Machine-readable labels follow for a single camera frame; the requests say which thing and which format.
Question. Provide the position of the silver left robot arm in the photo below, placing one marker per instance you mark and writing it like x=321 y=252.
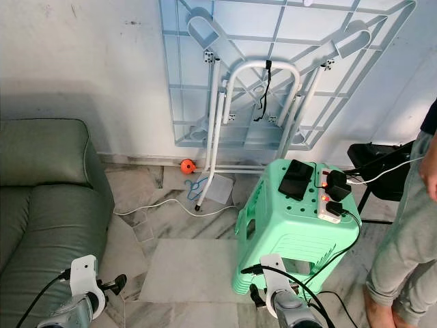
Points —
x=68 y=316

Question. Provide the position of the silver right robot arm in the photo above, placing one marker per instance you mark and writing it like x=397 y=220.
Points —
x=293 y=311

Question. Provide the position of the grey-green leather sofa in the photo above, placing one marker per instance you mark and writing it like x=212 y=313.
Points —
x=48 y=205

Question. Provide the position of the person's bare hand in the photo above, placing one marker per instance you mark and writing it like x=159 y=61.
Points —
x=430 y=167

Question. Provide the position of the mint green plastic stool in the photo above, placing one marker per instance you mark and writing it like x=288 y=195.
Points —
x=287 y=242

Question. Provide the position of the white power strip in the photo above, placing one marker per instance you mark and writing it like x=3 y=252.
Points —
x=326 y=207

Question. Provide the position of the grey flat plate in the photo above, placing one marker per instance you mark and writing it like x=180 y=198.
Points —
x=220 y=189

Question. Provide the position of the small black plug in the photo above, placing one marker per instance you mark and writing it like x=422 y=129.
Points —
x=337 y=209

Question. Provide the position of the flat black charger box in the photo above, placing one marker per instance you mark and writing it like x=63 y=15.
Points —
x=297 y=180

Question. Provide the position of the blue clothes hanger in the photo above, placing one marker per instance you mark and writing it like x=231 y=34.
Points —
x=192 y=188

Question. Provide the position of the large black plug adapter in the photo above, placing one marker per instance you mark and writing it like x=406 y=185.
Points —
x=338 y=184

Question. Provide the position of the small orange ball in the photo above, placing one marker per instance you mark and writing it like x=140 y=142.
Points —
x=186 y=166

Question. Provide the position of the person in grey trousers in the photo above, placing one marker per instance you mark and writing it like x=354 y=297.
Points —
x=399 y=253

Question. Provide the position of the black chair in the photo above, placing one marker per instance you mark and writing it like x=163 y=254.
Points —
x=375 y=167

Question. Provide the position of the light blue folded plastic table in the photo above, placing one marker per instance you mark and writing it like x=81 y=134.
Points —
x=181 y=82

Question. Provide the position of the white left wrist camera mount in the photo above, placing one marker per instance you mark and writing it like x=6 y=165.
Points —
x=87 y=273

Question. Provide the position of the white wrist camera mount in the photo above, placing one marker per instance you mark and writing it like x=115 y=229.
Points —
x=274 y=270
x=87 y=273

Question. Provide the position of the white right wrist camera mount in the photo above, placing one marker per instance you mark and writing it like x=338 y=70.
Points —
x=274 y=270

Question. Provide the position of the white metal table leg frame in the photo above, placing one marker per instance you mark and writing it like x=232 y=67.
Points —
x=217 y=123

